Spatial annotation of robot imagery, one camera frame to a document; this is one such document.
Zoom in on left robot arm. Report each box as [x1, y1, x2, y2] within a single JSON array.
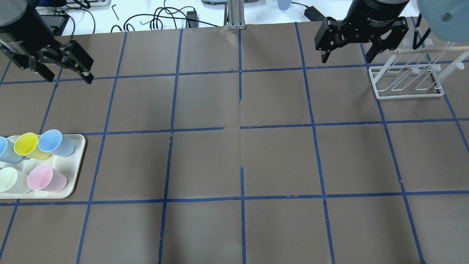
[[0, 0, 94, 84]]

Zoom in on black power adapter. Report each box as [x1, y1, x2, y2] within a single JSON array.
[[304, 6, 326, 22]]

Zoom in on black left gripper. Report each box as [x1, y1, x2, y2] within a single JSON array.
[[1, 37, 94, 85]]

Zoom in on pink plastic cup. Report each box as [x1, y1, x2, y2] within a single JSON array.
[[27, 164, 68, 192]]

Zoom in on yellow plastic cup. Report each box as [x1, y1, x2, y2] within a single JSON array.
[[14, 132, 51, 160]]

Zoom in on cream plastic tray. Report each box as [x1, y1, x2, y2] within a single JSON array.
[[0, 134, 86, 199]]

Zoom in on aluminium frame post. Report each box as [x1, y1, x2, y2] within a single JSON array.
[[226, 0, 246, 30]]

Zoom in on pale green plastic cup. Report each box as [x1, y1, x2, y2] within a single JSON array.
[[0, 167, 32, 194]]

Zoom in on light blue plastic cup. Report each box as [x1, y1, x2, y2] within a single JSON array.
[[37, 130, 75, 157]]

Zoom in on blue cup on desk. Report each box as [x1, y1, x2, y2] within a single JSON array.
[[277, 0, 292, 11]]

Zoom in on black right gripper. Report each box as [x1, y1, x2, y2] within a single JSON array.
[[315, 16, 409, 63]]

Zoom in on white wire cup rack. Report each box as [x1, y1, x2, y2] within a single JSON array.
[[368, 38, 468, 100]]

